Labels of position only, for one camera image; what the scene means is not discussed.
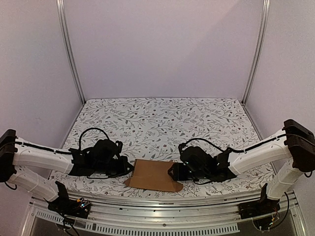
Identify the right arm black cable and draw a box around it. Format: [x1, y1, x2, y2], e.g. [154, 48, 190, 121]
[184, 138, 288, 154]

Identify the right aluminium corner post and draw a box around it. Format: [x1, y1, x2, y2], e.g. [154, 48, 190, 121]
[241, 0, 270, 106]

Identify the aluminium corner post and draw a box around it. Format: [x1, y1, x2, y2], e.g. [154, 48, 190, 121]
[241, 0, 270, 106]
[56, 0, 86, 105]

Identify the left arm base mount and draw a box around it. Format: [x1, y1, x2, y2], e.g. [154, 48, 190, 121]
[48, 196, 92, 219]

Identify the floral patterned table mat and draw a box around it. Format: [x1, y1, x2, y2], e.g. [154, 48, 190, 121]
[50, 98, 275, 199]

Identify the left aluminium corner post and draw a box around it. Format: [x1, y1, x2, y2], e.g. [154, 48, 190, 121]
[56, 0, 86, 105]

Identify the aluminium front rail frame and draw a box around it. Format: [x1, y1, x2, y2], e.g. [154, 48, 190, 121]
[21, 189, 308, 236]

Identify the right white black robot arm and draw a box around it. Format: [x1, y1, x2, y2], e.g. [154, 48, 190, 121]
[168, 119, 315, 214]

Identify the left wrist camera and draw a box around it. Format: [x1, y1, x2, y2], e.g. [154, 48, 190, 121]
[115, 141, 123, 154]

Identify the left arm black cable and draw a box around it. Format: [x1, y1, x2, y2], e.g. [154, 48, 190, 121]
[80, 127, 110, 149]

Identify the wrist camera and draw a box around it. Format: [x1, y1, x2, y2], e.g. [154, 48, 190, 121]
[115, 141, 123, 154]
[178, 143, 187, 154]

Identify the brown cardboard paper box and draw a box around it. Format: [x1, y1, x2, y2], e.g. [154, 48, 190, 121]
[125, 159, 183, 192]

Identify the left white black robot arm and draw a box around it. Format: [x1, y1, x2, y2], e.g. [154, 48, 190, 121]
[0, 129, 133, 213]

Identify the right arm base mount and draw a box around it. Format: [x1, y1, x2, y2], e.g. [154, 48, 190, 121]
[238, 199, 280, 219]

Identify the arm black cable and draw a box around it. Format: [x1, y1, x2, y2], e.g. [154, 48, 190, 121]
[184, 138, 288, 154]
[80, 127, 110, 149]

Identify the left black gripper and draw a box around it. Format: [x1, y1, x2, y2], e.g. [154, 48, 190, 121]
[94, 156, 134, 179]

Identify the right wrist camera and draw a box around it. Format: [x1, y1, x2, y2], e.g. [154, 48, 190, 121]
[178, 143, 187, 154]

